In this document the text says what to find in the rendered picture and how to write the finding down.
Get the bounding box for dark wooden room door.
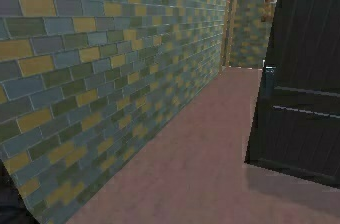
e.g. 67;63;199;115
244;0;340;192

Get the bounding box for wooden door frame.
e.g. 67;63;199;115
219;0;238;72

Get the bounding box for black door handle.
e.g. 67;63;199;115
262;59;277;100

